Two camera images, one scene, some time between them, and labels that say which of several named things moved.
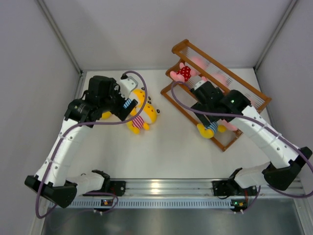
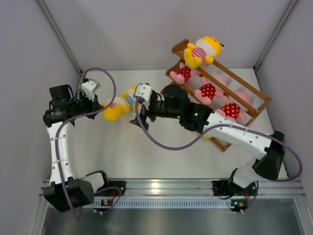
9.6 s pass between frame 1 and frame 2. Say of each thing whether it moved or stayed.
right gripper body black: moved
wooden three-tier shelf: stayed
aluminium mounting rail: stayed
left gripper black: moved
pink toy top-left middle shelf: stayed
